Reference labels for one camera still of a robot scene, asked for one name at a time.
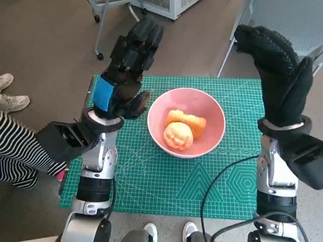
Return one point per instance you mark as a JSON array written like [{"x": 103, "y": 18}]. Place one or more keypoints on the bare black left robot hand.
[{"x": 126, "y": 75}]

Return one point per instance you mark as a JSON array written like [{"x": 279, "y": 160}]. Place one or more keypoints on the grey mesh chair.
[{"x": 290, "y": 15}]

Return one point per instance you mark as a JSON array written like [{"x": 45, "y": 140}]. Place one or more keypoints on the person's white shoe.
[
  {"x": 5, "y": 82},
  {"x": 13, "y": 103}
]

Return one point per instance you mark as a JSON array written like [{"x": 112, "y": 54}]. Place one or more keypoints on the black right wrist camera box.
[{"x": 308, "y": 164}]

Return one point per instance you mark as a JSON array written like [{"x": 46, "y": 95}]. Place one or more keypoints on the pink bowl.
[{"x": 176, "y": 100}]

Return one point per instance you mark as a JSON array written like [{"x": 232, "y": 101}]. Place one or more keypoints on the round toy bread bun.
[{"x": 178, "y": 136}]

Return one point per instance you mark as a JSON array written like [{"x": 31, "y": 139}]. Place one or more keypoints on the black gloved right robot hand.
[{"x": 282, "y": 88}]

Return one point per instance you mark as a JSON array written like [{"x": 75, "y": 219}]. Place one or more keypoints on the person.
[{"x": 15, "y": 151}]

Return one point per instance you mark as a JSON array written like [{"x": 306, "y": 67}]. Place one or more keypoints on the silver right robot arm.
[{"x": 277, "y": 174}]

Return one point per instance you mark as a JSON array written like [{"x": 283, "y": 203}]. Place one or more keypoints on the white sneaker with black tongue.
[
  {"x": 150, "y": 232},
  {"x": 189, "y": 230}
]

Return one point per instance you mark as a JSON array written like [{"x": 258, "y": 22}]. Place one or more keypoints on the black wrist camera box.
[
  {"x": 308, "y": 164},
  {"x": 63, "y": 141}
]

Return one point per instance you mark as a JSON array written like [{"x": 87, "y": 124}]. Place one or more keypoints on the long toy bread loaf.
[{"x": 194, "y": 123}]

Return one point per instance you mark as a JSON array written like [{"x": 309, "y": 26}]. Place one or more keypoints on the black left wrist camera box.
[{"x": 63, "y": 141}]

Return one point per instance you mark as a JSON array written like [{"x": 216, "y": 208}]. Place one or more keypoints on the white cabinet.
[{"x": 174, "y": 7}]

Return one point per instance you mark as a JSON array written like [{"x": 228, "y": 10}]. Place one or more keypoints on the green cutting mat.
[{"x": 151, "y": 186}]

